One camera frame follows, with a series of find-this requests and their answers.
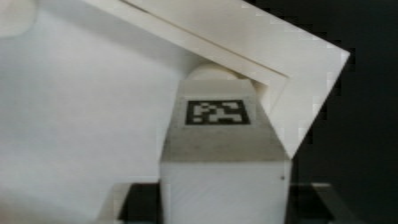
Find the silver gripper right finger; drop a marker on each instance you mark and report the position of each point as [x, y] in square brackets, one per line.
[317, 206]

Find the white square tabletop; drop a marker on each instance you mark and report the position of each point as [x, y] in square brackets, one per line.
[90, 73]

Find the white right fence wall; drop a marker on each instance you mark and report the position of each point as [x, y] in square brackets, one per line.
[259, 45]

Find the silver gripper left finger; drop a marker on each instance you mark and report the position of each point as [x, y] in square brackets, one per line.
[132, 206]

